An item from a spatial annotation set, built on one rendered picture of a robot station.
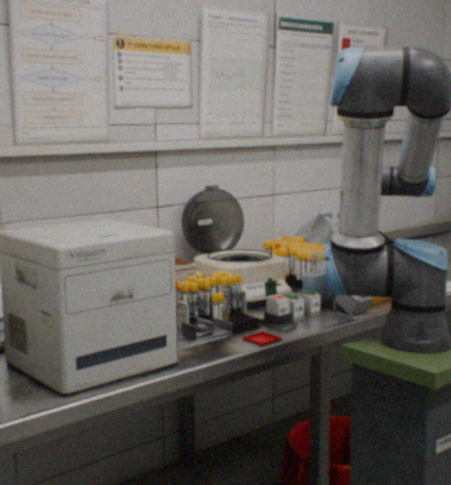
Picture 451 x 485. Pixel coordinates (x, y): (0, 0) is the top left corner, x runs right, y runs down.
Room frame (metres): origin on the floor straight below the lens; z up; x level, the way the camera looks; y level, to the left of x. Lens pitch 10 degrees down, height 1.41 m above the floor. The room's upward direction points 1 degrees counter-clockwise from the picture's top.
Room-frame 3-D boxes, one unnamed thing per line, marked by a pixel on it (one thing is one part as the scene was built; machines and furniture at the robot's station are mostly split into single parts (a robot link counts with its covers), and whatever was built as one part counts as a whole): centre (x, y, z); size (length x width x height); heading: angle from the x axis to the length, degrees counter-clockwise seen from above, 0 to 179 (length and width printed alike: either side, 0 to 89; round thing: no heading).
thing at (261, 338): (1.67, -0.10, 0.88); 0.07 x 0.07 x 0.01; 40
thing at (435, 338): (1.54, -0.44, 0.95); 0.15 x 0.15 x 0.10
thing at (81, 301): (1.52, 0.28, 1.03); 0.31 x 0.27 x 0.30; 130
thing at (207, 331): (1.57, 0.07, 0.92); 0.21 x 0.07 x 0.05; 130
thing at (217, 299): (1.75, -0.01, 0.93); 0.17 x 0.09 x 0.11; 130
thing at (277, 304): (1.79, -0.15, 0.92); 0.05 x 0.04 x 0.06; 38
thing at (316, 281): (1.98, -0.29, 0.92); 0.10 x 0.07 x 0.10; 133
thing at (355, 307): (1.91, -0.36, 0.92); 0.13 x 0.07 x 0.08; 40
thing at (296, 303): (1.85, -0.20, 0.91); 0.05 x 0.04 x 0.07; 40
